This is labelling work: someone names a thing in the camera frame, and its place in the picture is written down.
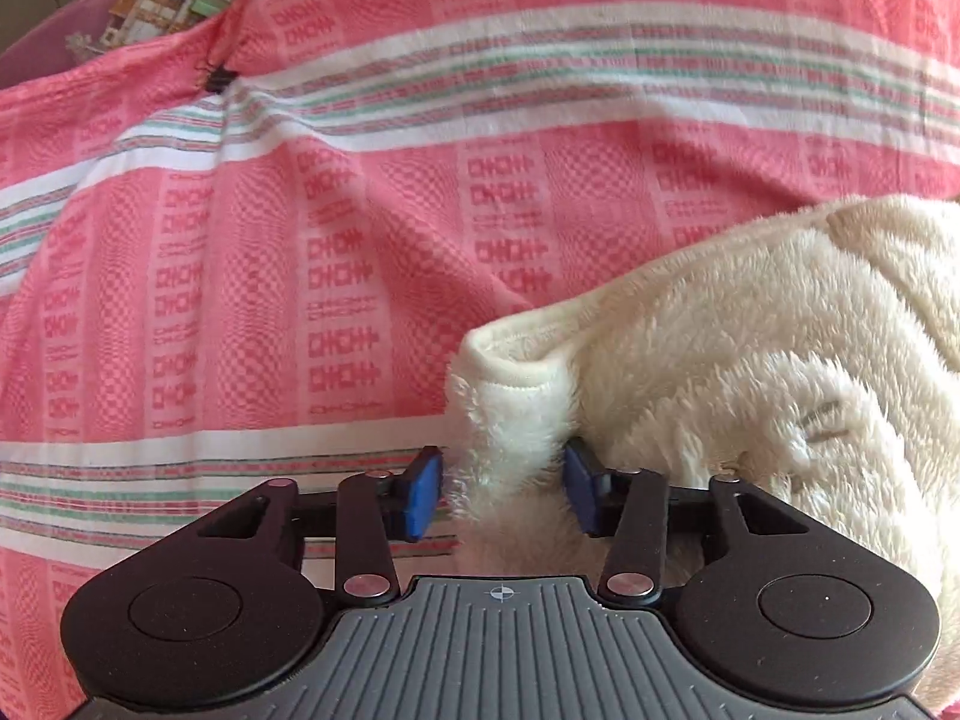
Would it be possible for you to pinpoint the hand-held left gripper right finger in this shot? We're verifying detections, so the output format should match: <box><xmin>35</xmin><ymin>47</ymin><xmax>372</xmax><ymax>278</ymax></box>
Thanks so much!
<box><xmin>563</xmin><ymin>438</ymin><xmax>797</xmax><ymax>605</ymax></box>

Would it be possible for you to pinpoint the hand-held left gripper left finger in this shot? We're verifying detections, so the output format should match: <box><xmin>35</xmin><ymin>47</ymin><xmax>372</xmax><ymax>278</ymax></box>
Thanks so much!
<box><xmin>198</xmin><ymin>445</ymin><xmax>446</xmax><ymax>607</ymax></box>

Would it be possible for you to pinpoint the cream fleece garment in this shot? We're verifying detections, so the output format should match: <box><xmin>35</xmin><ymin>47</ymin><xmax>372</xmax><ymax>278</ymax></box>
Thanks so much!
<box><xmin>448</xmin><ymin>193</ymin><xmax>960</xmax><ymax>707</ymax></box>

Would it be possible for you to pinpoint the pink striped bed sheet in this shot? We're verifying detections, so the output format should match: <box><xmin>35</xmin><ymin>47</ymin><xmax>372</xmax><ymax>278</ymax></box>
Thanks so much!
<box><xmin>0</xmin><ymin>0</ymin><xmax>960</xmax><ymax>713</ymax></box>

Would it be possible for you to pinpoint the black binder clip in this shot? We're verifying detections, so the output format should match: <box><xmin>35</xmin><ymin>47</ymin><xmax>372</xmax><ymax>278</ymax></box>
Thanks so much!
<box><xmin>196</xmin><ymin>58</ymin><xmax>239</xmax><ymax>95</ymax></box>

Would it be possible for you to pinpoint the magenta bed sheet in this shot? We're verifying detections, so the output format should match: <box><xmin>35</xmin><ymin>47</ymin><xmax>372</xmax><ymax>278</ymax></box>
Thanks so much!
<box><xmin>0</xmin><ymin>0</ymin><xmax>151</xmax><ymax>91</ymax></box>

